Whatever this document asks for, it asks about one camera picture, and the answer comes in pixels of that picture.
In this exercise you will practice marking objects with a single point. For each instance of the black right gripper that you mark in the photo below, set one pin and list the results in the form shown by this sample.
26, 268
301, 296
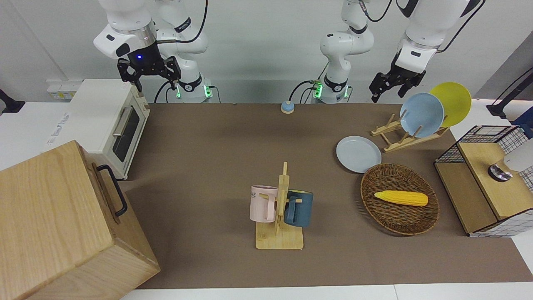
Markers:
145, 60

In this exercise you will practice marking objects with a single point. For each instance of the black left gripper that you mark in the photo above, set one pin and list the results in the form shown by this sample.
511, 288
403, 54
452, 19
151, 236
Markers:
406, 76

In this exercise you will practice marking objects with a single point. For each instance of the gray plate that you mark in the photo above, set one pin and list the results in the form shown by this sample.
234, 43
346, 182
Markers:
358, 154

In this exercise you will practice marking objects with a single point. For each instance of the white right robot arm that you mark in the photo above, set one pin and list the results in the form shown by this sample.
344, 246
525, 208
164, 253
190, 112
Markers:
183, 46

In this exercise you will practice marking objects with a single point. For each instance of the light blue plate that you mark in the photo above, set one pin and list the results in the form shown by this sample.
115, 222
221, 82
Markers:
422, 114

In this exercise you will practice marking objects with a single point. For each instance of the wooden plate rack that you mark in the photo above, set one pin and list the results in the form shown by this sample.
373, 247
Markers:
399, 145

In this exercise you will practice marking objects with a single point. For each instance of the yellow plate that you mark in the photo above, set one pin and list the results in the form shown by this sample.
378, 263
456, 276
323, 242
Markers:
456, 102

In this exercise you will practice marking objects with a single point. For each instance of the white toaster oven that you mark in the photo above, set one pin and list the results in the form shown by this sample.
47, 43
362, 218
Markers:
108, 108

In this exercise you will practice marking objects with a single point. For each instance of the blue dome timer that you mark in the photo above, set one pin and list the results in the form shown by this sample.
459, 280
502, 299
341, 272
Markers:
287, 107

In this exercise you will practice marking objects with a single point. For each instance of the brown table mat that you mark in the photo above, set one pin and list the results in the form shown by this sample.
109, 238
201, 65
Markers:
208, 166

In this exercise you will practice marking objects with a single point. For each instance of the yellow corn cob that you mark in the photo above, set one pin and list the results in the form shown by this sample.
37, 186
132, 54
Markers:
402, 198

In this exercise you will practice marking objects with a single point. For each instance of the brown wicker basket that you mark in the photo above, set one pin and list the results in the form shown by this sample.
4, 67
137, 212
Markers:
395, 221

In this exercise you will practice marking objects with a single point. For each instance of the blue plastic object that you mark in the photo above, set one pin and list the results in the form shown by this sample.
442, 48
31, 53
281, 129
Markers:
525, 127

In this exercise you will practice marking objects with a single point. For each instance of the white cylinder device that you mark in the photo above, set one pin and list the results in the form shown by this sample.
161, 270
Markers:
520, 160

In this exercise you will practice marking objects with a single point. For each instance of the dark blue mug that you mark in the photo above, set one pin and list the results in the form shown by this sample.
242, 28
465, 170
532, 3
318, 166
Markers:
302, 210

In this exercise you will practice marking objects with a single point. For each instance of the pink mug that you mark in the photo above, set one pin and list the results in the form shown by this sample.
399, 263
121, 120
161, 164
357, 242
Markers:
260, 206

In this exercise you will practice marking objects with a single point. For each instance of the light wooden box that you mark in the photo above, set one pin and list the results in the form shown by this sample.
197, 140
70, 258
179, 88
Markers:
54, 216

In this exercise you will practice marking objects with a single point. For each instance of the wooden mug tree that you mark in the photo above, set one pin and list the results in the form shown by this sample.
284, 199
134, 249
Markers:
279, 239

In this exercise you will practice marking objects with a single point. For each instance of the white wall power outlet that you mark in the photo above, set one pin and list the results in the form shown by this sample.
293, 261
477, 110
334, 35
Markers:
62, 92

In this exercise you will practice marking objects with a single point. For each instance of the black camera stand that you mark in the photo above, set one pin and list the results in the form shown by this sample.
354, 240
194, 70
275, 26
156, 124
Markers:
10, 106
499, 109

